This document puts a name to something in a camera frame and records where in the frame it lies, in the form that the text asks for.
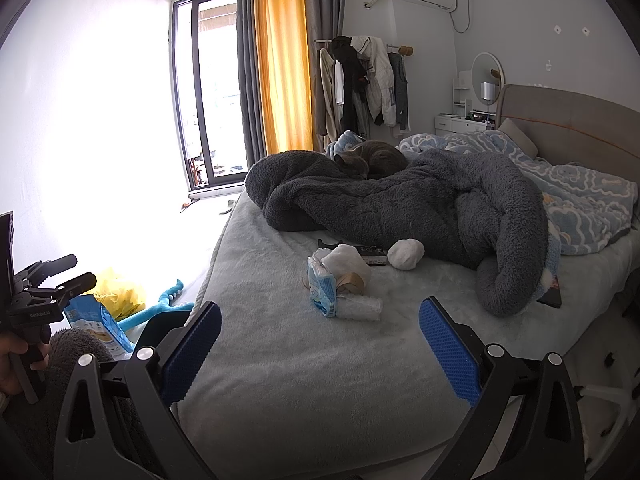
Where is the bubble wrap roll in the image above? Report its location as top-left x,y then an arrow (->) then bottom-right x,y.
335,294 -> 383,322

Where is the white paper ball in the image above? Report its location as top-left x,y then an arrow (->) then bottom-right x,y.
386,238 -> 425,271

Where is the cardboard tape roll core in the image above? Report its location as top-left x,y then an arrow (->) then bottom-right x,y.
336,272 -> 366,296

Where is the person's left hand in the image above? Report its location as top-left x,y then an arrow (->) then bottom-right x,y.
0,332 -> 50,396

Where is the blue snack bag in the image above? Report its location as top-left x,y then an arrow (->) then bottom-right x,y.
64,295 -> 134,361

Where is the blue plush toy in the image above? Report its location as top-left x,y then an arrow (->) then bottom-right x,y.
117,280 -> 194,332

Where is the yellow plastic bag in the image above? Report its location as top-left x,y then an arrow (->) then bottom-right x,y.
90,269 -> 145,322

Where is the dark grey fleece blanket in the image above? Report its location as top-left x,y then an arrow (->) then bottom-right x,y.
245,150 -> 549,318

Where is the white fluffy plastic wad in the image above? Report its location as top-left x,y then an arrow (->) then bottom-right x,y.
312,244 -> 371,285

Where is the blue tissue pack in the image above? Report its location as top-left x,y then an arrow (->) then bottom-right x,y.
307,256 -> 337,318

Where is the blue cloud pattern duvet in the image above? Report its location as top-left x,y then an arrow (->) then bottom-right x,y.
326,130 -> 638,256

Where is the grey cat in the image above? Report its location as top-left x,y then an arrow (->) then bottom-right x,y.
334,140 -> 408,180

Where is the grey pillow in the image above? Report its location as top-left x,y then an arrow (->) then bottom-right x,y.
498,118 -> 538,159

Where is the white vanity dresser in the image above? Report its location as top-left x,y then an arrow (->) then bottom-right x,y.
434,70 -> 496,136

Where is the grey padded headboard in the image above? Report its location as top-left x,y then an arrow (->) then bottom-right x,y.
497,84 -> 640,182

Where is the round vanity mirror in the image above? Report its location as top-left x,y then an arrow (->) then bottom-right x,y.
471,52 -> 506,105

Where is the grey curtain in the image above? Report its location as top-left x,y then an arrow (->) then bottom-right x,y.
236,0 -> 266,167

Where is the clothes rack with garments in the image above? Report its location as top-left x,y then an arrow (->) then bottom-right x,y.
314,35 -> 414,148

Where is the black framed window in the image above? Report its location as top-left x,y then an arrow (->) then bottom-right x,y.
171,0 -> 248,193

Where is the yellow curtain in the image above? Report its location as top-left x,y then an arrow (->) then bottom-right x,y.
254,0 -> 314,154

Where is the white chair frame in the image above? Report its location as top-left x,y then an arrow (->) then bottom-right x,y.
569,349 -> 640,470

